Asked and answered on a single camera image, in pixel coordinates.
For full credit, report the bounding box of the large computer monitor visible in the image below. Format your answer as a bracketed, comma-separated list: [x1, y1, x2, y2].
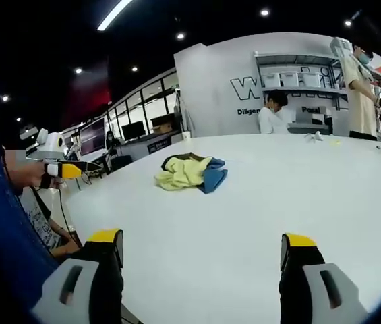
[79, 117, 107, 157]

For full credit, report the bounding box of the grey box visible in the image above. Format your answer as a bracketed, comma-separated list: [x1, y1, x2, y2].
[295, 107, 333, 125]

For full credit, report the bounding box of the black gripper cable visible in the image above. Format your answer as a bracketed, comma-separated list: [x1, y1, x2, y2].
[57, 186, 76, 234]

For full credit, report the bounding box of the white storage bin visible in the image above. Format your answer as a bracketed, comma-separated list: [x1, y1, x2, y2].
[302, 72, 322, 88]
[263, 72, 281, 88]
[280, 71, 299, 88]

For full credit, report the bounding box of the small computer monitor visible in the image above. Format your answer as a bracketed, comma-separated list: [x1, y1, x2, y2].
[121, 121, 146, 141]

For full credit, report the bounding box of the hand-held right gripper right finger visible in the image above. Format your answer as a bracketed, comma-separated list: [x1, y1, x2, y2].
[279, 232, 368, 324]

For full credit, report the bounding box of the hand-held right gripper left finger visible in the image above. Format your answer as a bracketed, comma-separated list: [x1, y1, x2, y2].
[31, 229, 125, 324]

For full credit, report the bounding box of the person's blue clothing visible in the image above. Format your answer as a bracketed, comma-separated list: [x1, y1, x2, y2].
[0, 93, 60, 304]

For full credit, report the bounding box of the yellow and blue garment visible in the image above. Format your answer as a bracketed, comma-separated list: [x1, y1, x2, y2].
[154, 153, 229, 195]

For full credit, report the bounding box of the long ceiling strip light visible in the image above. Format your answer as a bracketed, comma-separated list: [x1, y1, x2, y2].
[96, 0, 134, 32]

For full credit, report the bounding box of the grey metal shelf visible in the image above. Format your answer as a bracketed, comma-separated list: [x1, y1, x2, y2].
[253, 50, 350, 111]

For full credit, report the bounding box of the cardboard box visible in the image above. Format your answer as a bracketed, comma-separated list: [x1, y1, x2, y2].
[150, 114, 176, 134]

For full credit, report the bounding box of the person's left hand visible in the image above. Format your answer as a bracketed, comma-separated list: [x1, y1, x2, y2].
[24, 164, 65, 190]

